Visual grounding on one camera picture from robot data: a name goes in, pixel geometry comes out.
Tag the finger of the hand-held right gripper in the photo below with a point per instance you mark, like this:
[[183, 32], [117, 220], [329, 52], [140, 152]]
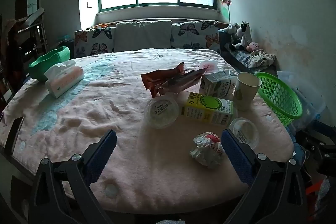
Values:
[[323, 137]]

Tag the orange plush toy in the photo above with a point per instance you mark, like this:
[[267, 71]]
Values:
[[101, 26]]

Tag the pink translucent plastic wrapper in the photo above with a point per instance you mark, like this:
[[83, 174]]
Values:
[[208, 66]]

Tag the wooden shelf rack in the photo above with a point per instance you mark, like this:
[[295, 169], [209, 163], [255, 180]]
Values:
[[39, 35]]

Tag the green plastic basket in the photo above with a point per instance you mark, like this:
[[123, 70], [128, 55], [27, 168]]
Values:
[[278, 98]]

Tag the white milk carton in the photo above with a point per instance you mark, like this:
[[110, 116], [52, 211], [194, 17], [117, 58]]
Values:
[[215, 85]]

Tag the clear plastic storage box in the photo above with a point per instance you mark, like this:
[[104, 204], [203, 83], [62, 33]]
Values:
[[312, 106]]

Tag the pink white tissue pack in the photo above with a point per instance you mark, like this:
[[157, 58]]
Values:
[[65, 79]]

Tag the blue cloth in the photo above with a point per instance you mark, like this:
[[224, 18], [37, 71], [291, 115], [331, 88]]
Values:
[[299, 150]]

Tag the black flat object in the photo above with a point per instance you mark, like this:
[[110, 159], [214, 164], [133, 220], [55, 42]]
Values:
[[14, 134]]

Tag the dark red snack wrapper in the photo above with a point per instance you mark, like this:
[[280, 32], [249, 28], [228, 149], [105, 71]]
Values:
[[183, 81]]

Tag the white paper cup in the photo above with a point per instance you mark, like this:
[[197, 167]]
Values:
[[245, 92]]

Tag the grey knit clothing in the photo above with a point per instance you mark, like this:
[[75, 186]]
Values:
[[168, 222]]

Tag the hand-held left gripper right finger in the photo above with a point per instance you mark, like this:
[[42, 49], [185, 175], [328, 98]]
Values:
[[236, 155]]

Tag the clear lidded plastic cup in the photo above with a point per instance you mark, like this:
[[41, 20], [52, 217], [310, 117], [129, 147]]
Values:
[[245, 132], [161, 111]]

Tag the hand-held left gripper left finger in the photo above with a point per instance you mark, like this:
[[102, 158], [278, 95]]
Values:
[[103, 153]]

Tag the black white cow plush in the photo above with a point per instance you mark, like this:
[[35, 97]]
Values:
[[244, 35]]

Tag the long white box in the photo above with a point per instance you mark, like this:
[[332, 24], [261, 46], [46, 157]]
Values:
[[34, 16]]

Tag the grey pillow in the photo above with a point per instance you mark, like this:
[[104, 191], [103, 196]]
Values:
[[141, 36]]

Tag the crumpled floral cloth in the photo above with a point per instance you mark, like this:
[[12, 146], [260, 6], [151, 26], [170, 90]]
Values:
[[261, 58]]

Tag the pink plush toy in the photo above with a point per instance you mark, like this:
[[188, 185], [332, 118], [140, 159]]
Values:
[[253, 47]]

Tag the white red wrapper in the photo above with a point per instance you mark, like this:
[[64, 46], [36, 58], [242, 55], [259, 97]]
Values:
[[207, 150]]

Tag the green plastic basin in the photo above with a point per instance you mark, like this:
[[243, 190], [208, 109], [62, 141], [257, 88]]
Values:
[[39, 67]]

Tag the yellow green drink carton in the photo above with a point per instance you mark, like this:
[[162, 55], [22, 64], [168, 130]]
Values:
[[204, 108]]

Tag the grey plush toy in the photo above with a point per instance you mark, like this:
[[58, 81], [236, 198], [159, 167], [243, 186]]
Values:
[[233, 29]]

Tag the butterfly print pillow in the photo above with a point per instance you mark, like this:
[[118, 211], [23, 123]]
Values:
[[92, 43], [194, 35]]

